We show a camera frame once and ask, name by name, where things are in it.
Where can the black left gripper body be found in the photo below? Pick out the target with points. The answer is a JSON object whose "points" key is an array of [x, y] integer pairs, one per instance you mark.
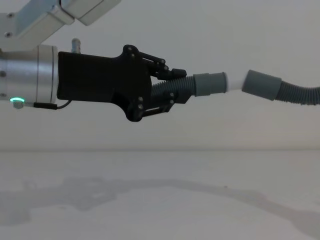
{"points": [[100, 80]]}

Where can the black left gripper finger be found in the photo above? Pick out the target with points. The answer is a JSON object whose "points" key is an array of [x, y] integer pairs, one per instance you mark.
{"points": [[160, 67], [183, 97]]}

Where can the white plastic pipe connector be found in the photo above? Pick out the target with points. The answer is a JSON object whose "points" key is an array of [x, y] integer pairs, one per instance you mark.
{"points": [[235, 83]]}

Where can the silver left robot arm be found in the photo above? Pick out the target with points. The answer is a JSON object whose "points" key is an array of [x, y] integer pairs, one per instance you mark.
{"points": [[25, 72]]}

